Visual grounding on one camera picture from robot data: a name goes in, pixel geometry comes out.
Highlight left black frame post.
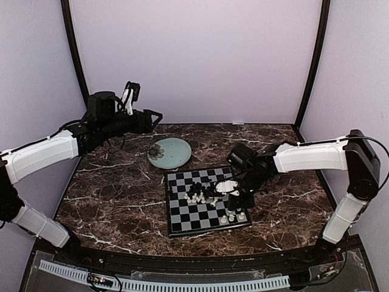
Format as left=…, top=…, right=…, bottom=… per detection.
left=60, top=0, right=89, bottom=105

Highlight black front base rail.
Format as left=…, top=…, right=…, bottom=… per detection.
left=50, top=246, right=320, bottom=274

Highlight black grey chessboard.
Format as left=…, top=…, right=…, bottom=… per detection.
left=164, top=165, right=252, bottom=238

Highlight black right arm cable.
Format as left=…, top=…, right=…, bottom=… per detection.
left=343, top=135, right=382, bottom=201

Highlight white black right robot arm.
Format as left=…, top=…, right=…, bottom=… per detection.
left=223, top=130, right=388, bottom=264

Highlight pale green flower plate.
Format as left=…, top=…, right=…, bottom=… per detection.
left=147, top=137, right=191, bottom=170

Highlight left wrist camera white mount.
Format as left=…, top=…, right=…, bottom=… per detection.
left=117, top=81, right=140, bottom=116

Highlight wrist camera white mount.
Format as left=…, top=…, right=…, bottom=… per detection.
left=117, top=81, right=140, bottom=116
left=214, top=180, right=239, bottom=196

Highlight black frame post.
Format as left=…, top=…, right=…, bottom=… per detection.
left=294, top=0, right=331, bottom=132
left=60, top=0, right=89, bottom=105

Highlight white chess pieces pile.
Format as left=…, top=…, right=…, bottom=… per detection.
left=184, top=194, right=221, bottom=207

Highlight white slotted cable duct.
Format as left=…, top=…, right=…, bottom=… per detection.
left=38, top=260, right=290, bottom=291

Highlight right black frame post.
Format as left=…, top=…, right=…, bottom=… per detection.
left=294, top=0, right=331, bottom=132

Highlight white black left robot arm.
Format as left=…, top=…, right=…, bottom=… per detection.
left=1, top=88, right=163, bottom=265

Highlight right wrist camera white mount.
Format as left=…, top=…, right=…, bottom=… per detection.
left=214, top=180, right=239, bottom=196

